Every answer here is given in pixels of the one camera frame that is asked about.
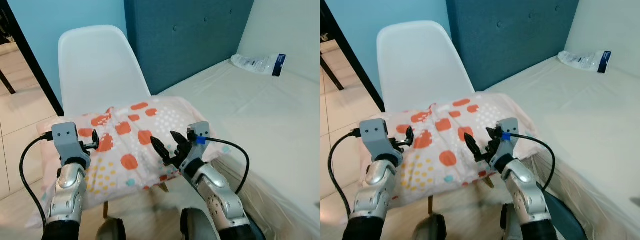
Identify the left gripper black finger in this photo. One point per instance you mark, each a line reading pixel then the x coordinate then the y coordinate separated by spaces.
pixel 95 137
pixel 409 135

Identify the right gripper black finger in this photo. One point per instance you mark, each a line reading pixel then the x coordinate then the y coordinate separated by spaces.
pixel 180 141
pixel 494 135
pixel 161 150
pixel 473 147

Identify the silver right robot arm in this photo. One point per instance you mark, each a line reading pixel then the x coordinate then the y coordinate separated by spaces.
pixel 530 195
pixel 215 195

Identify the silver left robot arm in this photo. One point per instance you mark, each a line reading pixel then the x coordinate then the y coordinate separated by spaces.
pixel 375 195
pixel 67 195

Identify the orange dotted white pillow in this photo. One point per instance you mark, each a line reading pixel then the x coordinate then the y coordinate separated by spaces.
pixel 436 146
pixel 120 146

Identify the white plastic chair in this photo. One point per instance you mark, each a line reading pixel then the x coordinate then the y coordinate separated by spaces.
pixel 100 70
pixel 420 65

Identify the robot right leg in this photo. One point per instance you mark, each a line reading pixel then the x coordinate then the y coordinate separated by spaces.
pixel 197 227
pixel 510 225

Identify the robot leg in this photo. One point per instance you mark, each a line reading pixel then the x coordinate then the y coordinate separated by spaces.
pixel 197 227
pixel 430 229
pixel 510 225
pixel 111 230

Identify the robot left leg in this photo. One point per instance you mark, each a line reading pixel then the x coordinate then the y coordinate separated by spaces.
pixel 430 229
pixel 111 230

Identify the bed with white sheet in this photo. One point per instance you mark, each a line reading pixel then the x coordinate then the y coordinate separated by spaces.
pixel 270 125
pixel 590 125

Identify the teal upholstered headboard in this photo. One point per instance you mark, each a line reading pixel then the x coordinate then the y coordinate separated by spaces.
pixel 190 40
pixel 510 40

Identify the black furniture leg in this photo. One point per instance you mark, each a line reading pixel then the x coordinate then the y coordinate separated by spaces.
pixel 332 72
pixel 7 82

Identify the teal fabric bed base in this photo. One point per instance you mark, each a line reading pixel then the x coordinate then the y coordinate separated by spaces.
pixel 256 232
pixel 565 220

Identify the clear plastic bag package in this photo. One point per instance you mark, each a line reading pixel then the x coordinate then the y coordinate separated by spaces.
pixel 580 60
pixel 255 62

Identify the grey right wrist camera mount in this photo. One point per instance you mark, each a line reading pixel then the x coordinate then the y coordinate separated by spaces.
pixel 199 131
pixel 509 126

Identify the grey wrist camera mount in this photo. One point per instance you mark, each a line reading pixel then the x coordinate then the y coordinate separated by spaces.
pixel 65 137
pixel 509 126
pixel 374 132
pixel 199 131

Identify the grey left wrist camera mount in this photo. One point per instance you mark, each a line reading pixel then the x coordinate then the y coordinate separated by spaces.
pixel 374 132
pixel 65 137

